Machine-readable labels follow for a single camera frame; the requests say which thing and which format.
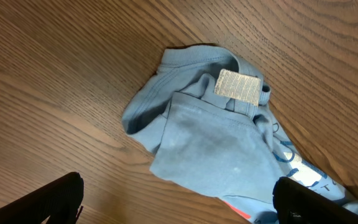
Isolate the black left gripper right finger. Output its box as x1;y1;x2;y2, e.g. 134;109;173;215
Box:
273;177;358;224

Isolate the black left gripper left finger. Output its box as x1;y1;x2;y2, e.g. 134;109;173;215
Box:
0;172;84;224

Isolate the light blue t-shirt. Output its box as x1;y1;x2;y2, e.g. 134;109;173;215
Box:
122;45;358;223

